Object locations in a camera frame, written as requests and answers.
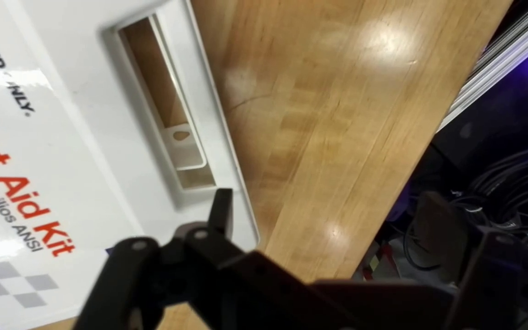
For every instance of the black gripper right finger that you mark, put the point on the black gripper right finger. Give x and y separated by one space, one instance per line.
495 287

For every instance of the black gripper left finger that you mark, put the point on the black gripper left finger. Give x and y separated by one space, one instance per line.
128 276

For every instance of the aluminum frame rail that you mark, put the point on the aluminum frame rail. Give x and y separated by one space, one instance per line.
495 67

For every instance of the white box with label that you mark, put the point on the white box with label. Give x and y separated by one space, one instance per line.
62 122

